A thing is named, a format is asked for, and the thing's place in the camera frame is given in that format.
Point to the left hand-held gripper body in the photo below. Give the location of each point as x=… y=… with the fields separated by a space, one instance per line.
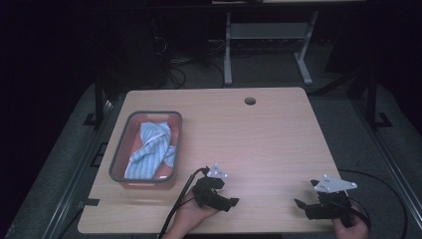
x=203 y=194

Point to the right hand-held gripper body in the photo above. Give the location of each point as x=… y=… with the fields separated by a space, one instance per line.
x=331 y=205

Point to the person's left hand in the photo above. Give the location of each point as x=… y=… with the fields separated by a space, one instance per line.
x=189 y=214

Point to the person's right hand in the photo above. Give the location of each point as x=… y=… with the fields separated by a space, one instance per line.
x=355 y=230

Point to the blue white striped cloth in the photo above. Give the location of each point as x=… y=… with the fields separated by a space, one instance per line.
x=151 y=149

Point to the pink plastic basket grey rim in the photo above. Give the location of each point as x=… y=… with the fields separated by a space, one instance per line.
x=132 y=146

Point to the grey metal stand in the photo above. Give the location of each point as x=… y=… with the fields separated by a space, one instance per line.
x=268 y=31

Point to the aluminium frame rail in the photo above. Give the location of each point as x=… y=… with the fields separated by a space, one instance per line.
x=76 y=172
x=393 y=162

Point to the black upright frame post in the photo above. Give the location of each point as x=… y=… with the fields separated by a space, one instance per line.
x=99 y=99

